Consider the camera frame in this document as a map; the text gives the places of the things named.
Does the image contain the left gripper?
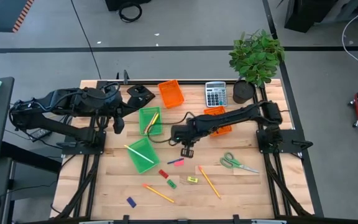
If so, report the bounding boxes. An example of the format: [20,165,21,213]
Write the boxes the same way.
[104,104,138,135]

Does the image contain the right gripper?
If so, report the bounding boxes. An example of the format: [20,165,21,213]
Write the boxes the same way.
[178,132,201,158]

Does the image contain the cream crayon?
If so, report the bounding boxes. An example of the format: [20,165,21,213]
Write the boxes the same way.
[145,114,157,134]

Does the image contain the yellow marker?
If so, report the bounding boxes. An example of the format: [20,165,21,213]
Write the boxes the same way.
[149,112,160,130]

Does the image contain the green plastic slotted bin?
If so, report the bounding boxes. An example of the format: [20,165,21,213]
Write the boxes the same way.
[139,106,163,137]
[126,136,162,175]

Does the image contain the yellow pencil with eraser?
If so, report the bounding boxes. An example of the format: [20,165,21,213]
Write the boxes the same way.
[197,165,222,199]
[142,183,176,204]

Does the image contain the pale green pencil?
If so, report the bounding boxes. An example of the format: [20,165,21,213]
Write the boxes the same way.
[123,144,155,164]

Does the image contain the orange plastic slotted bin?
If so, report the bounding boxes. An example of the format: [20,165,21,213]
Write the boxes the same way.
[157,79,186,110]
[203,106,233,138]

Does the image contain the black tape dispenser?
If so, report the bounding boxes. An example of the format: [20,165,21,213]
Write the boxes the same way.
[126,84,156,111]

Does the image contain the grey desk calculator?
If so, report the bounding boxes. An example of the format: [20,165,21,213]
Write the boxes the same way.
[204,81,229,108]

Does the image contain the black box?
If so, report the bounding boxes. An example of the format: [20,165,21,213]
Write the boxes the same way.
[104,0,152,12]

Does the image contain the potted plant black pot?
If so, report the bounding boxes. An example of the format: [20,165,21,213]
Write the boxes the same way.
[228,29,286,105]

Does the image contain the black orange striped mat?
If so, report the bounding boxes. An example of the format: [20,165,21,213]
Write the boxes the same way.
[0,0,35,34]

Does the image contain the black cabinet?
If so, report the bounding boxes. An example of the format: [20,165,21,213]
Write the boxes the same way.
[283,0,339,34]

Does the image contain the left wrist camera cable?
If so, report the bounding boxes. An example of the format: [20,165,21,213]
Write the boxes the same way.
[98,80,122,96]

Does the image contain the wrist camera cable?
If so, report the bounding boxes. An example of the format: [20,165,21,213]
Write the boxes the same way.
[146,111,198,144]
[98,80,122,96]

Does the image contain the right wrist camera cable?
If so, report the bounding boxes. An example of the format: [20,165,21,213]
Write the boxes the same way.
[146,111,198,144]

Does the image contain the black clamp post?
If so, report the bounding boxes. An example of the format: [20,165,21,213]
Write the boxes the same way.
[115,69,131,85]

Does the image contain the green handled scissors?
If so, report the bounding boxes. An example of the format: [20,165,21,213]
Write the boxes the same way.
[219,151,260,174]

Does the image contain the black aluminium table frame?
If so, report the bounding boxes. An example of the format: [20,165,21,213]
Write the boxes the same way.
[50,79,315,224]

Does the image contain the black cable coil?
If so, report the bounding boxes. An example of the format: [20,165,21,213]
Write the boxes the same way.
[118,1,144,24]

